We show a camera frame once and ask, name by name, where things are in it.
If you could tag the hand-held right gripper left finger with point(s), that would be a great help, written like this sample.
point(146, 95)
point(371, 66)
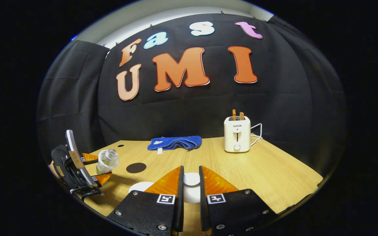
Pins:
point(179, 203)

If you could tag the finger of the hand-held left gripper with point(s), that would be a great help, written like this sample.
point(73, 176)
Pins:
point(90, 157)
point(103, 178)

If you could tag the black backdrop cloth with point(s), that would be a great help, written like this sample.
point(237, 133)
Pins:
point(192, 108)

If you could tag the white teacup lid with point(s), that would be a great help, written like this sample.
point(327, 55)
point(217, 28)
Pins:
point(191, 183)

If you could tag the dark brown round coaster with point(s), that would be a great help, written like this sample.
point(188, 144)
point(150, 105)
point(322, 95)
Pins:
point(136, 167)

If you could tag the blue towel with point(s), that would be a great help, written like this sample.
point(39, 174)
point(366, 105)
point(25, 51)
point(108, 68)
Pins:
point(176, 143)

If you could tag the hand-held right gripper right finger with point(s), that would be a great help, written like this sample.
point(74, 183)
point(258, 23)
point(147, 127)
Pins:
point(203, 203)

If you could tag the white toaster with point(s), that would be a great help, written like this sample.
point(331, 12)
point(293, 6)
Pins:
point(237, 134)

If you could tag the white teacup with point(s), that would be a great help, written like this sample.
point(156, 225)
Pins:
point(139, 187)

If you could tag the clear plastic water bottle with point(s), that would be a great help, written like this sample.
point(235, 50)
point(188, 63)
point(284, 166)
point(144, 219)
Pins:
point(107, 161)

